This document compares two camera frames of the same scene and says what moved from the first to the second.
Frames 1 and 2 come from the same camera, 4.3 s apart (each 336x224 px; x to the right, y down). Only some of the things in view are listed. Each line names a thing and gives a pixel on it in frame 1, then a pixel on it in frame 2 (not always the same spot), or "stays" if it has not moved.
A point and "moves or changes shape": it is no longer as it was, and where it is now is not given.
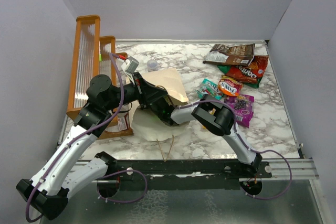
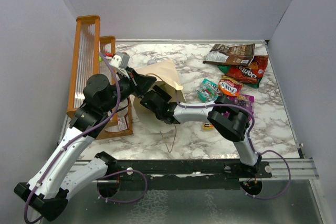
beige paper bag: x=146 y=125 moves or changes shape
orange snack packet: x=229 y=86 stays
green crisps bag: x=251 y=75 stays
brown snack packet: x=238 y=54 stays
